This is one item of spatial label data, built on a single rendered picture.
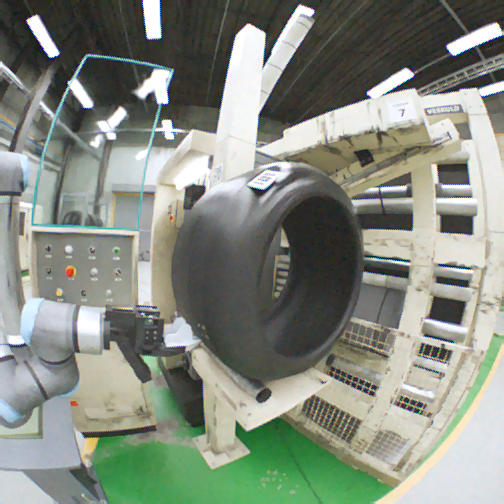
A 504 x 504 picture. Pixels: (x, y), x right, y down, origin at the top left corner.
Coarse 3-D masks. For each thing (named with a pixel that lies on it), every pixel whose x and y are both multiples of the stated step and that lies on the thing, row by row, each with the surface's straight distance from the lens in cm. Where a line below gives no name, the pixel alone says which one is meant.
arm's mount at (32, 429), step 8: (40, 408) 101; (32, 416) 97; (40, 416) 98; (0, 424) 102; (24, 424) 96; (32, 424) 94; (40, 424) 95; (0, 432) 99; (8, 432) 97; (16, 432) 95; (24, 432) 93; (32, 432) 91; (40, 432) 92
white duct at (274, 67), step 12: (300, 24) 165; (288, 36) 161; (300, 36) 163; (276, 48) 159; (288, 48) 157; (276, 60) 153; (288, 60) 158; (264, 72) 152; (276, 72) 152; (264, 84) 149; (264, 96) 149
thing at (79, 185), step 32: (96, 64) 139; (128, 64) 138; (64, 96) 128; (96, 96) 124; (128, 96) 123; (160, 96) 125; (64, 128) 118; (96, 128) 114; (128, 128) 113; (64, 160) 111; (96, 160) 107; (128, 160) 106; (64, 192) 106; (96, 192) 103; (128, 192) 102; (32, 224) 110; (64, 224) 105; (96, 224) 102; (128, 224) 101
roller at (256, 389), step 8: (200, 344) 76; (208, 352) 70; (216, 360) 66; (224, 368) 62; (232, 376) 59; (240, 376) 57; (240, 384) 57; (248, 384) 55; (256, 384) 54; (248, 392) 55; (256, 392) 53; (264, 392) 52; (256, 400) 53; (264, 400) 54
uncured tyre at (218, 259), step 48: (240, 192) 38; (288, 192) 40; (336, 192) 54; (192, 240) 41; (240, 240) 33; (288, 240) 83; (336, 240) 78; (192, 288) 38; (240, 288) 34; (288, 288) 83; (336, 288) 80; (240, 336) 37; (288, 336) 77; (336, 336) 64
